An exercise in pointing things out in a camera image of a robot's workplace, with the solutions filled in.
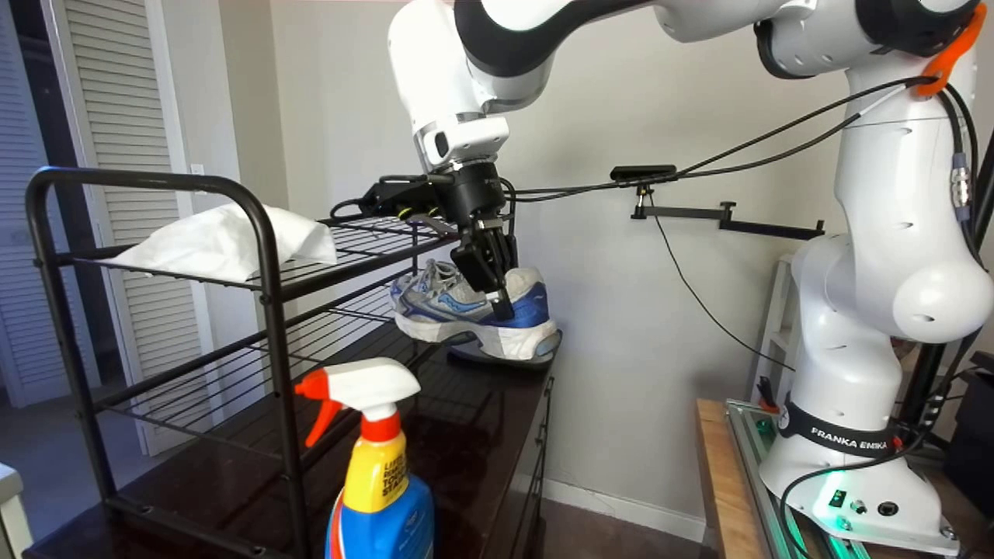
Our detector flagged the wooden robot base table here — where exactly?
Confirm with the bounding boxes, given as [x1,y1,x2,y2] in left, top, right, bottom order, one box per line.
[697,401,994,559]

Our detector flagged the white louvered door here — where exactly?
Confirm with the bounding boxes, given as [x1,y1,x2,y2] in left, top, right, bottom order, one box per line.
[44,0,218,460]

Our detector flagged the black metal shoe rack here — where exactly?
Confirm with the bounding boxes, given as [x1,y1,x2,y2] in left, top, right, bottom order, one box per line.
[21,168,519,559]

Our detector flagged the white blue sneaker middle shelf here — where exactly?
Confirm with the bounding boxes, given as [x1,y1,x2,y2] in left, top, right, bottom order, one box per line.
[392,259,491,319]

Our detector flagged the grey slipper on cabinet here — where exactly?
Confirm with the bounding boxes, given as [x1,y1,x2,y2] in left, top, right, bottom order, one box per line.
[449,341,555,372]

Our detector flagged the white crumpled cloth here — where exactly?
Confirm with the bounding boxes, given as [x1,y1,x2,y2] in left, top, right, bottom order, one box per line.
[115,201,339,283]

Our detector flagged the black camera on wall arm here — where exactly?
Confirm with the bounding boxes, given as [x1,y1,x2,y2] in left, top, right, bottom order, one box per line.
[608,163,828,238]

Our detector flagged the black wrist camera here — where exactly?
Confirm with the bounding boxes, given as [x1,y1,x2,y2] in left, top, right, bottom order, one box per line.
[359,175,449,218]

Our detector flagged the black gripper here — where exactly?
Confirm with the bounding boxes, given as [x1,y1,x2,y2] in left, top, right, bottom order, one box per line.
[449,163,517,298]

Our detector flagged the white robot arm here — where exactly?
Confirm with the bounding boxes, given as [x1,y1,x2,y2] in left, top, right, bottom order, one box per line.
[388,0,991,557]

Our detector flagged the blue yellow spray bottle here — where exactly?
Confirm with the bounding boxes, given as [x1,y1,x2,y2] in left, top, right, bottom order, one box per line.
[297,357,434,559]

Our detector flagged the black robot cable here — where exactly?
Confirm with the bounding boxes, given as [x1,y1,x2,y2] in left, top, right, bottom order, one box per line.
[327,72,987,251]

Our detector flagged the white blue running shoe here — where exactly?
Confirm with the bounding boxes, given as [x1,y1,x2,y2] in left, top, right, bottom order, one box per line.
[394,266,561,361]

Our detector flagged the dark wooden cabinet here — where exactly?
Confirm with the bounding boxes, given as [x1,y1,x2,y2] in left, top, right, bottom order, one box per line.
[29,319,567,559]

